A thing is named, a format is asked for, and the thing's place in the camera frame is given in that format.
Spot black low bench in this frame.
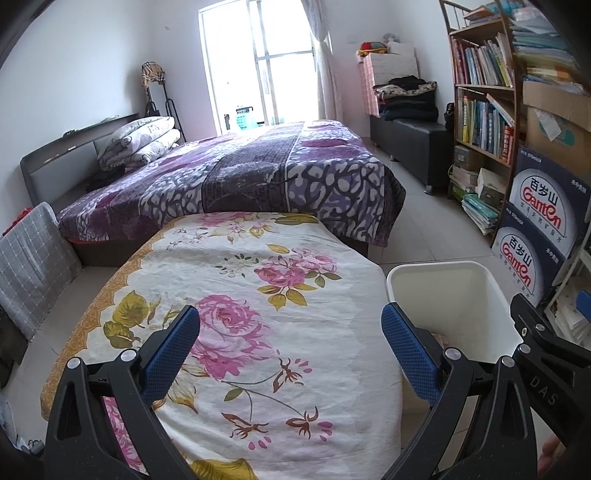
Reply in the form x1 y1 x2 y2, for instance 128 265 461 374
370 116 454 194

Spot wooden bookshelf with books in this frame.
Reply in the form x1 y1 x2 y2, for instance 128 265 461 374
440 1 590 236

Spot blue water carton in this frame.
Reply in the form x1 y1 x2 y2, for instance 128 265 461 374
492 202 572 308
509 147 590 258

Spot teal basket at window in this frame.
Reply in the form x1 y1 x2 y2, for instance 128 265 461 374
235 106 256 130

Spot black coat stand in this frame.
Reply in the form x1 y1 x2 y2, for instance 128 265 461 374
141 61 186 143

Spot floral cream sheet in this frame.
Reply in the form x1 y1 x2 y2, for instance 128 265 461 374
40 213 403 479

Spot white plastic trash bin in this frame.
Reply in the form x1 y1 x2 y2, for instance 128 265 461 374
386 261 521 363

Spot stacked purple white pillows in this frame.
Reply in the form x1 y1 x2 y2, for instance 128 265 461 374
97 116 181 172

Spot dark bed headboard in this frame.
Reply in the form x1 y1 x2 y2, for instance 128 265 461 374
20 113 139 211

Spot brown cardboard box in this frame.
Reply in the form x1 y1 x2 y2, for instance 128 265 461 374
522 81 590 181

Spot pink white drawer cabinet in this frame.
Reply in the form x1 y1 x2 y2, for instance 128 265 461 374
358 42 419 117

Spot grey checked cloth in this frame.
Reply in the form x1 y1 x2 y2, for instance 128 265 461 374
1 202 82 339

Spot blue water carton lower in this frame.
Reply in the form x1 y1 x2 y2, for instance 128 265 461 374
492 202 572 308

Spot pile of dark clothes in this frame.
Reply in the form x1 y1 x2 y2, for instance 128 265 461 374
373 75 439 122

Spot blue water carton upper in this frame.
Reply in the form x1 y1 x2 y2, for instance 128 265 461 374
509 147 590 258

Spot purple patterned bed blanket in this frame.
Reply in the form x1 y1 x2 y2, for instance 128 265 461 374
57 120 406 247

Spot person right hand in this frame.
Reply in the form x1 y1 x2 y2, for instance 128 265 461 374
537 435 565 479

